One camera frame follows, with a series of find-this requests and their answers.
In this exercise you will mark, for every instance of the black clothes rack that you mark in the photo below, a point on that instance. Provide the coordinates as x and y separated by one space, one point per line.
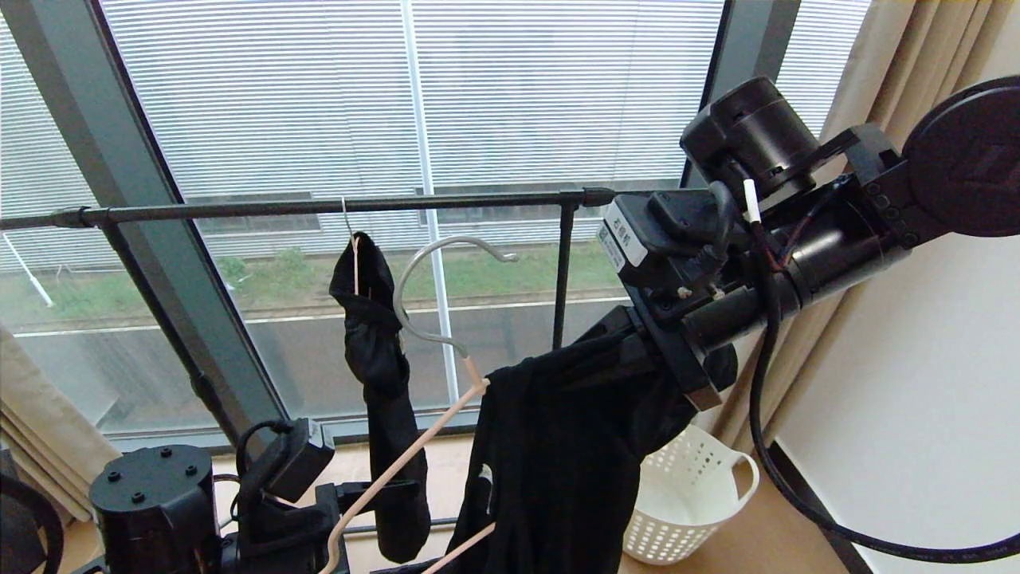
239 209

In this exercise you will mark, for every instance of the window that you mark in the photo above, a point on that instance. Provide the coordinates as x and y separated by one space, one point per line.
558 96

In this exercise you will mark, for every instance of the white laundry basket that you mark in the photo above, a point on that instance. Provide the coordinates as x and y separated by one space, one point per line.
685 494

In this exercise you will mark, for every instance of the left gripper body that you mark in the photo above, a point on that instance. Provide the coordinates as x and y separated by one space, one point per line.
279 542

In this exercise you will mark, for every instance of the beige curtain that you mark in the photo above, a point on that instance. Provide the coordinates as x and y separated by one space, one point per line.
892 72
40 414

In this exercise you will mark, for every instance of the black garment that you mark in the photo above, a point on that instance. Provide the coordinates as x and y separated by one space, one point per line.
558 462

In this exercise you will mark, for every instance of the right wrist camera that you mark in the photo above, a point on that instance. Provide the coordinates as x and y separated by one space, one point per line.
645 231

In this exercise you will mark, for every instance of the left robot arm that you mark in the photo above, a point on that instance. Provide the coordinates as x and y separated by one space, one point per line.
151 502

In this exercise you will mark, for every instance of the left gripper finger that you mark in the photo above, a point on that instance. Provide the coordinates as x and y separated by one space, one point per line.
382 493

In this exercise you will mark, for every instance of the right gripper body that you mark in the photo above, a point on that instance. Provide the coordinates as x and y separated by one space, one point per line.
829 263

